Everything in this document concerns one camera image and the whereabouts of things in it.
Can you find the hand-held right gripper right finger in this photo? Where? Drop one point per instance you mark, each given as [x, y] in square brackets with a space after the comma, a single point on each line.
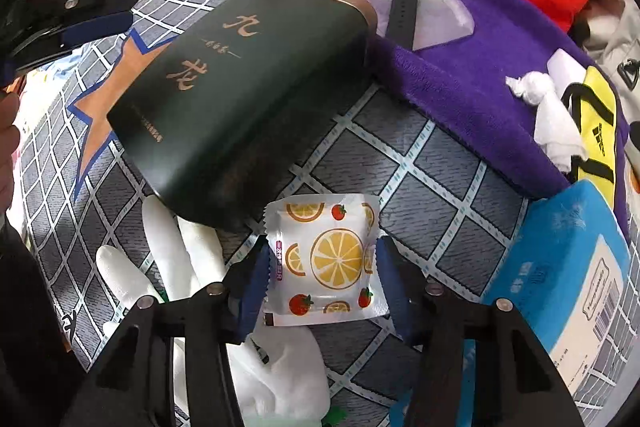
[395, 289]

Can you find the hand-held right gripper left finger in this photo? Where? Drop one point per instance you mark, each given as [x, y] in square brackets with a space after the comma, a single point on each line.
[250, 294]

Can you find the white glove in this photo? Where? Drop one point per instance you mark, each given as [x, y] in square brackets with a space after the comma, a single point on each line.
[165, 237]

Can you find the person's left hand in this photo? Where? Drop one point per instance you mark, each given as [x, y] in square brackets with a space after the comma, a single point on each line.
[9, 147]

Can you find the dark green tin box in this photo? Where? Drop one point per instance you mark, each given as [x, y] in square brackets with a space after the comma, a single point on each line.
[240, 107]

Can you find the fruit print packet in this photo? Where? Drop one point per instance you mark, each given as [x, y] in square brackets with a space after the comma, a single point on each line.
[327, 257]

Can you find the yellow black pouch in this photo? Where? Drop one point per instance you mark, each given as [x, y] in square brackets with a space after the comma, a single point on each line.
[595, 122]

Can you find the blue tissue pack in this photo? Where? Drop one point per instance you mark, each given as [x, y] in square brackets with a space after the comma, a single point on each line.
[550, 257]

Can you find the grey waist bag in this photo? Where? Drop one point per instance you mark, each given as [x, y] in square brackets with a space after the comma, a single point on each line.
[617, 49]

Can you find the white knotted tissue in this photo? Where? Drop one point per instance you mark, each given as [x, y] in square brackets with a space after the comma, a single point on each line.
[550, 122]

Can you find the grey checked star blanket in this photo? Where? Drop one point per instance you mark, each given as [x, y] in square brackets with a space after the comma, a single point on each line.
[425, 187]

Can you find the clear plastic bag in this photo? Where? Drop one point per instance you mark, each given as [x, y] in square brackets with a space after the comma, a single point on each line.
[442, 22]

